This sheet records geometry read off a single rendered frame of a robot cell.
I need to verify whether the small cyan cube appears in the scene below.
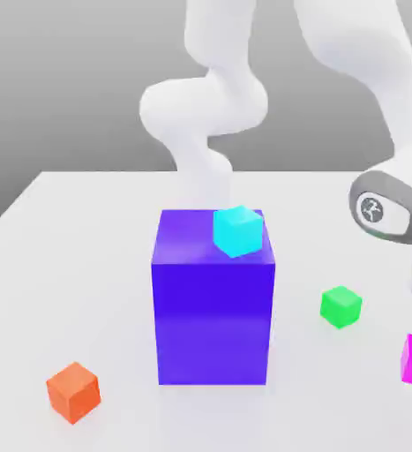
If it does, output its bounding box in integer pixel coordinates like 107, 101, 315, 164
213, 205, 265, 259

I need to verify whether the small orange cube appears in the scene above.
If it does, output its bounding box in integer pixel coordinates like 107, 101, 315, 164
45, 361, 102, 426

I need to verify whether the large purple box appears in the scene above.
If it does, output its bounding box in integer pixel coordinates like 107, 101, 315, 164
151, 208, 276, 387

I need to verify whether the small green cube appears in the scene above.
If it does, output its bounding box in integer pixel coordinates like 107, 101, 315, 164
319, 285, 363, 330

